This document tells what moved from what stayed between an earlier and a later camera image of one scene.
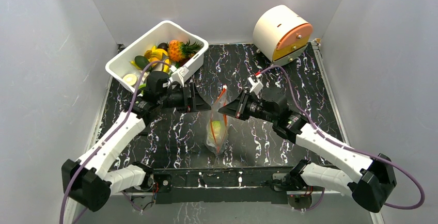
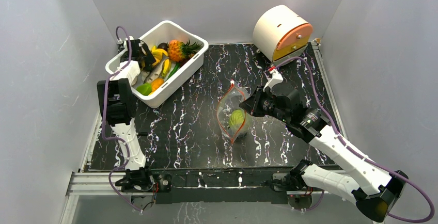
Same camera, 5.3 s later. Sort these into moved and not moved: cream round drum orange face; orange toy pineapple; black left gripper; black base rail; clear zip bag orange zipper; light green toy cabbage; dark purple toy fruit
Moved: clear zip bag orange zipper; light green toy cabbage; black left gripper
Not moved: dark purple toy fruit; orange toy pineapple; black base rail; cream round drum orange face
